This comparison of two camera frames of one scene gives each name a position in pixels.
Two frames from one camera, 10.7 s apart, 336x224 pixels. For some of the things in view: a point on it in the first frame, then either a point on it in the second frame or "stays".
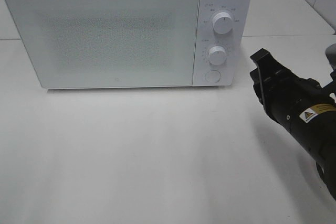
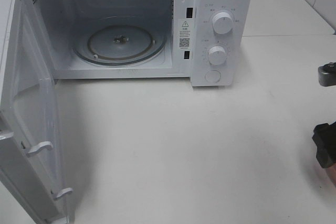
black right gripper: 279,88 to 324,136
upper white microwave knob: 222,22 stays
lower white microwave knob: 217,55 stays
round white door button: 213,76 stays
